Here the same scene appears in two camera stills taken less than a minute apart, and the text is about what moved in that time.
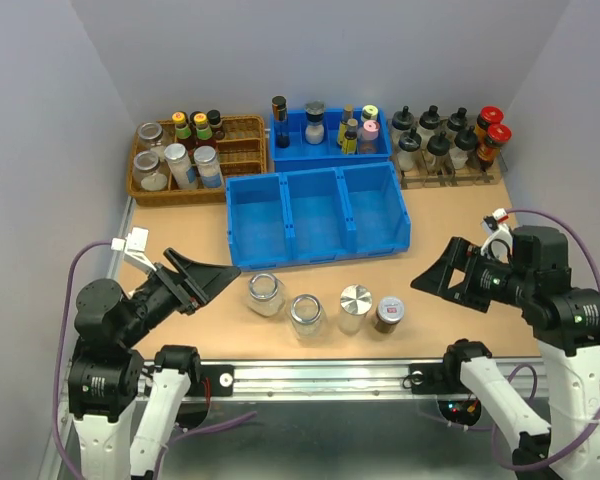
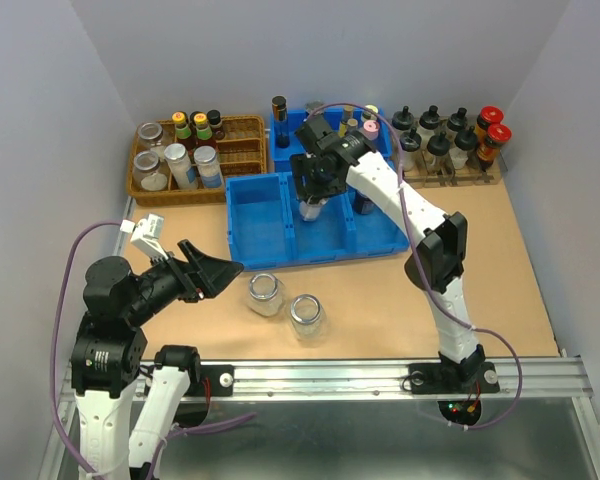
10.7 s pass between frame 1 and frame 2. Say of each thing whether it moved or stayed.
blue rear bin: stayed
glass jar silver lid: moved
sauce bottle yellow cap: stayed
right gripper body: moved
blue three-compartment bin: stayed
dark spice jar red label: moved
